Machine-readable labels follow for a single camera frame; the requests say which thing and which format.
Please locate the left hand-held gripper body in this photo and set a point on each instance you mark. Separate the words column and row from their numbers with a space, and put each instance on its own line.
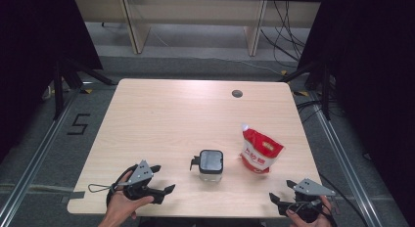
column 141, row 173

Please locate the light wooden shelf unit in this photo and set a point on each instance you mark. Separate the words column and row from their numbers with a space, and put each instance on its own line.
column 195, row 8

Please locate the person's left hand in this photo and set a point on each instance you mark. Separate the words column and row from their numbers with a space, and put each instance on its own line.
column 122, row 204

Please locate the grey tape strip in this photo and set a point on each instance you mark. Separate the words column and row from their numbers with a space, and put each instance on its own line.
column 75, row 195

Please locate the black metal stand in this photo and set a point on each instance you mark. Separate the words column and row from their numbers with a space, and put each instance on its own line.
column 324, row 90
column 58, row 90

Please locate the glass jar with black lid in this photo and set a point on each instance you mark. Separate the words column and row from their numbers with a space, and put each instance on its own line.
column 211, row 163

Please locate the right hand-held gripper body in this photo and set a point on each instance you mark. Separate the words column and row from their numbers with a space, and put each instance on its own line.
column 311, row 188

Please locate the red and white sugar bag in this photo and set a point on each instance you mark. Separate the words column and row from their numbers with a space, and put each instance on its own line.
column 261, row 152

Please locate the black curtain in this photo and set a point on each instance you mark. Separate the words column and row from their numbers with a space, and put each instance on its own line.
column 32, row 57
column 375, row 73

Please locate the metal floor rail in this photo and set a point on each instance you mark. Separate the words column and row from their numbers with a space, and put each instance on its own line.
column 42, row 145
column 339, row 155

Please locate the person's right hand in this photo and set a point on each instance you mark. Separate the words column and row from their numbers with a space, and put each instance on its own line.
column 321, row 217

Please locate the yellow floor tape piece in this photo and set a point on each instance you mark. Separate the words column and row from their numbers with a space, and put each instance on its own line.
column 284, row 72
column 301, row 93
column 86, row 91

